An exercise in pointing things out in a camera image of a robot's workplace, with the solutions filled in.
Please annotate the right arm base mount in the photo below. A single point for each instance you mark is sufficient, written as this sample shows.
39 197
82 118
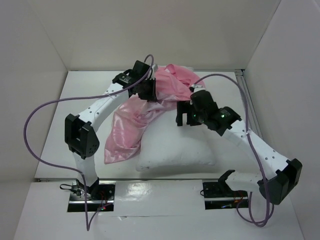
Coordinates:
218 196

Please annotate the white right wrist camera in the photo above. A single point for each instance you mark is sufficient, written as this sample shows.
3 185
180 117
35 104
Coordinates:
196 87

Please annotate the white pillow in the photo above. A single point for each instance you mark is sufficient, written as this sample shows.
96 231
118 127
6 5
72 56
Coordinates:
163 143

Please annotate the pink satin pillowcase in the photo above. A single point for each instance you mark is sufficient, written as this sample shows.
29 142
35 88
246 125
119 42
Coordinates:
132 118

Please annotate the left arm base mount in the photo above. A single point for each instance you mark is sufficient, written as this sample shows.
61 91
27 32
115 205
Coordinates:
102 198

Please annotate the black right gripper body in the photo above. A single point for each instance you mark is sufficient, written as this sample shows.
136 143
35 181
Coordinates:
184 113

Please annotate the aluminium frame rail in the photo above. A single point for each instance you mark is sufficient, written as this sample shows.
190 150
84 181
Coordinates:
252 117

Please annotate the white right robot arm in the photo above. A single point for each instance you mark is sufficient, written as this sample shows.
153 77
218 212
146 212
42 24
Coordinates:
278 175

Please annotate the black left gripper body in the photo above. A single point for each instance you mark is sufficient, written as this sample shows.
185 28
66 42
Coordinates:
140 81

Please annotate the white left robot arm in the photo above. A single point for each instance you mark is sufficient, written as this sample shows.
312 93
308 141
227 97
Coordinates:
80 131

